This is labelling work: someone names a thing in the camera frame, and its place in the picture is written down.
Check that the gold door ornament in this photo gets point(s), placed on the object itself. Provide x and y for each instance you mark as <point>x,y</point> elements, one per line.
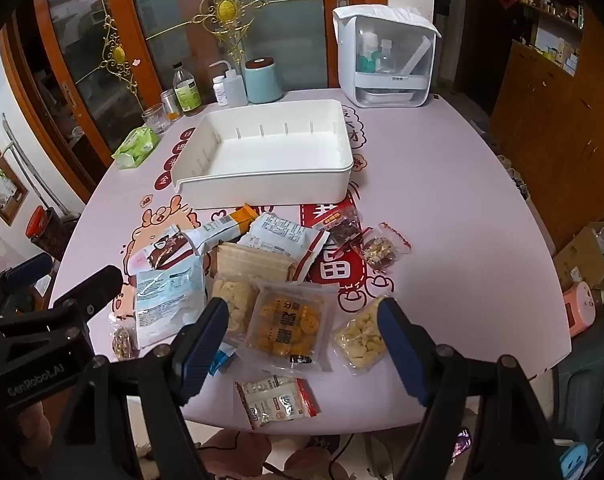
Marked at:
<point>227,8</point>
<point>117,52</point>

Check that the white long sword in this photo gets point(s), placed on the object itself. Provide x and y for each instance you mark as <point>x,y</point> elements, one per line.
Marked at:
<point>24,160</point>

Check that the red white striped packet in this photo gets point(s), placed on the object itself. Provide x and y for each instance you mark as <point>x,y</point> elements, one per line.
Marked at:
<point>277,400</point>

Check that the beige wafer packet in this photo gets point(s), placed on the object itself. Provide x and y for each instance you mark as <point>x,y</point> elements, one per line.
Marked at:
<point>247,260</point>

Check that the chocolate cake packet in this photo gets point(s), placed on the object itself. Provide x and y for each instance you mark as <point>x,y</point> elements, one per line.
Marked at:
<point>162,252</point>

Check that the orange white snack packet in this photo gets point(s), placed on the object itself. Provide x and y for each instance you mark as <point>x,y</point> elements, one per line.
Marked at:
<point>222,225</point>

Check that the pink printed tablecloth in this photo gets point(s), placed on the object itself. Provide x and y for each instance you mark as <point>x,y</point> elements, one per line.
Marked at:
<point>456,220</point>

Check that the pale cracker packet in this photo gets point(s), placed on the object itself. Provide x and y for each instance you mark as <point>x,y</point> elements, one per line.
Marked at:
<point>234,305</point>

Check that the clear ribbed glass cup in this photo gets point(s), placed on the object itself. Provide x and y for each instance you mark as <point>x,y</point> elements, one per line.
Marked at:
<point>154,120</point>

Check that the wooden wall frame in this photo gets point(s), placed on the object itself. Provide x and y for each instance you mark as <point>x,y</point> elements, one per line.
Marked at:
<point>2,180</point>

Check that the silver metal can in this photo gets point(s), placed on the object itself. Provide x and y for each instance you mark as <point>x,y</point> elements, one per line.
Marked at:
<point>170,105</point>

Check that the white teal plastic bottle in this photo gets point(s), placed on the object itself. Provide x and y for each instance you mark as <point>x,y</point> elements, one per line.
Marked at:
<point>369,55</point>

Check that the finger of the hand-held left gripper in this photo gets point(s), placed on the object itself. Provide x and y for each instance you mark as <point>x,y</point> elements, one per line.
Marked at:
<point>27,269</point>
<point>94,282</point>

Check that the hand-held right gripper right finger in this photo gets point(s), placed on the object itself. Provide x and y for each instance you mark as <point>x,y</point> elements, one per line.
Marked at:
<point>404,355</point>

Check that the open cardboard box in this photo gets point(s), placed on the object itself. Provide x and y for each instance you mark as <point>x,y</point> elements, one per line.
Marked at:
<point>581,260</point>

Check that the pale puffed snack packet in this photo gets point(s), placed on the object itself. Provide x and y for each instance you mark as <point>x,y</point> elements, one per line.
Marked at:
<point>362,342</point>

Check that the small white pill bottle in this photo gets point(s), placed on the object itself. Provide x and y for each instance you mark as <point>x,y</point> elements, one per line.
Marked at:
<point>220,92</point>

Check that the small clear nut packet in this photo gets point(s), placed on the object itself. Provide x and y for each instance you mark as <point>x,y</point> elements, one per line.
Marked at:
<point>122,342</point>

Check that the green tissue pack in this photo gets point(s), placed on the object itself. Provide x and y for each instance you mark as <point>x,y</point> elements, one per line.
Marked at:
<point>137,147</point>

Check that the small clear plastic bottle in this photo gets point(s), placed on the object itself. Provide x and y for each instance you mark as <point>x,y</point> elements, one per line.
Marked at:
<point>385,57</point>

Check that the pink plastic device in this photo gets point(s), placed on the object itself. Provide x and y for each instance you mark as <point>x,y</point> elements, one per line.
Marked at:
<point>579,310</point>

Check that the teal canister brown lid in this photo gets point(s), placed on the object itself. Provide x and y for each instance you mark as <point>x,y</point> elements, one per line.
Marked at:
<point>263,82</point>

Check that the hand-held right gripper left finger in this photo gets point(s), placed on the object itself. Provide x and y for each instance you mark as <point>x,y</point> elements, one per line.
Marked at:
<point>202,355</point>

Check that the white red snack packet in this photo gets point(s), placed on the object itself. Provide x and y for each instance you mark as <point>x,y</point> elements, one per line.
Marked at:
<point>282,235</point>

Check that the wooden glass sliding door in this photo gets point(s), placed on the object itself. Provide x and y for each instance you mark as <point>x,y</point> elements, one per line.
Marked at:
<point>292,20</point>
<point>57,35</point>

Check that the wooden cabinet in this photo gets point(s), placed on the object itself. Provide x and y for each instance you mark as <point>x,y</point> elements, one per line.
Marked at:
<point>556,135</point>

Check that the white blue snack packet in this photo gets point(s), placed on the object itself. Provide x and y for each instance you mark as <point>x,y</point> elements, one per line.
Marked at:
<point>169,305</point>

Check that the white plastic storage bin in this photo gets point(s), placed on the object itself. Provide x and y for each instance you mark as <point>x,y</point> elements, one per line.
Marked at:
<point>282,150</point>

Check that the small blue white packet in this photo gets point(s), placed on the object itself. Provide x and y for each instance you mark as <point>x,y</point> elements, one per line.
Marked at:
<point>223,361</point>

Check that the glass bottle green label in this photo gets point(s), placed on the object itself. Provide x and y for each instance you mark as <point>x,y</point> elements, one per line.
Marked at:
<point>187,92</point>

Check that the dark dried fruit packet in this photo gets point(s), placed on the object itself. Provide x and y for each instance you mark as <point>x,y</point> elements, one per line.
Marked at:
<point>344,230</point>

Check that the orange biscuit packet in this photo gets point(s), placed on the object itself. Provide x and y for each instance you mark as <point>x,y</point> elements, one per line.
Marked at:
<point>287,332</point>

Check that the red lid plastic jar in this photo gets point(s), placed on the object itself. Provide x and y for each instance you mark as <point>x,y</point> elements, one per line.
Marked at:
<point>47,232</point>

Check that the clear mixed nut packet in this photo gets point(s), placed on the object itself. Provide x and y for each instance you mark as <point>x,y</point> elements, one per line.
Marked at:
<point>379,250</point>

